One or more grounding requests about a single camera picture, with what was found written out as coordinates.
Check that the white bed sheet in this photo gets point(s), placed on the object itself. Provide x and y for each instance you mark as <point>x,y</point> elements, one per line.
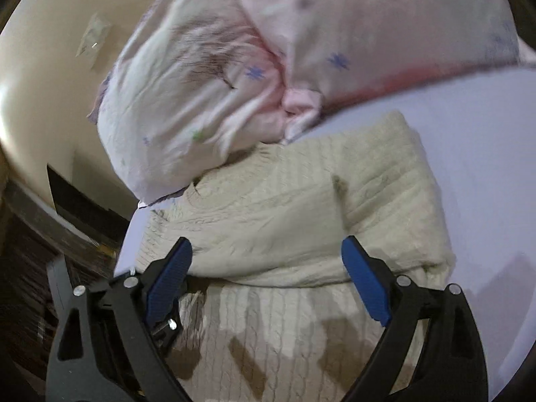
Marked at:
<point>477,135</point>

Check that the white wall switch plate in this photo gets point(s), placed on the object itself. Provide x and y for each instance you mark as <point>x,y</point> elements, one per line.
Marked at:
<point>94,37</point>

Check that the dark window with blinds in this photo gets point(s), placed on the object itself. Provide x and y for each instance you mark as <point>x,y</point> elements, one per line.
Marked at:
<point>33,235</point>

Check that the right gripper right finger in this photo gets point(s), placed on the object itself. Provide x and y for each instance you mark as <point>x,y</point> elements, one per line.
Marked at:
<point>430,349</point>

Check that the cream cable knit sweater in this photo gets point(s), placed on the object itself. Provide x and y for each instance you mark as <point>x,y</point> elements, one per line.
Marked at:
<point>270,313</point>

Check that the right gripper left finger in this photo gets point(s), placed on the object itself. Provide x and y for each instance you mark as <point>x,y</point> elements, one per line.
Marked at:
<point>113,336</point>

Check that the pink patterned pillow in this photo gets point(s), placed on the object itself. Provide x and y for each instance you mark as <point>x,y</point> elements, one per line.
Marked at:
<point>200,79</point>

